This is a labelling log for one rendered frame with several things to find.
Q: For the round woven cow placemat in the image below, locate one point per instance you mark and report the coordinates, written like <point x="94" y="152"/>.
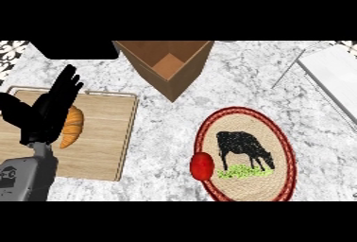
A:
<point x="246" y="154"/>

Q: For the black appliance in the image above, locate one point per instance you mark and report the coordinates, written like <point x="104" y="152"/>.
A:
<point x="76" y="49"/>

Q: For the red round squash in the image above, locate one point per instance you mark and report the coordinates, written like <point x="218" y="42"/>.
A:
<point x="202" y="166"/>

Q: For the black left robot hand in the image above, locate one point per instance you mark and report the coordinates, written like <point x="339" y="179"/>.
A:
<point x="48" y="110"/>

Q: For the brown cardboard box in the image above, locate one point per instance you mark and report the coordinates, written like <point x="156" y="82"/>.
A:
<point x="168" y="67"/>

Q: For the pale wooden cutting board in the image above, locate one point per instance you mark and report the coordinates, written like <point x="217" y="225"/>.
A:
<point x="94" y="138"/>

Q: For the orange croissant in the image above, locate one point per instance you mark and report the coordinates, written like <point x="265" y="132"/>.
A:
<point x="72" y="127"/>

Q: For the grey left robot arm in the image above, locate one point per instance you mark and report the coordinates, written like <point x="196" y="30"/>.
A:
<point x="25" y="178"/>

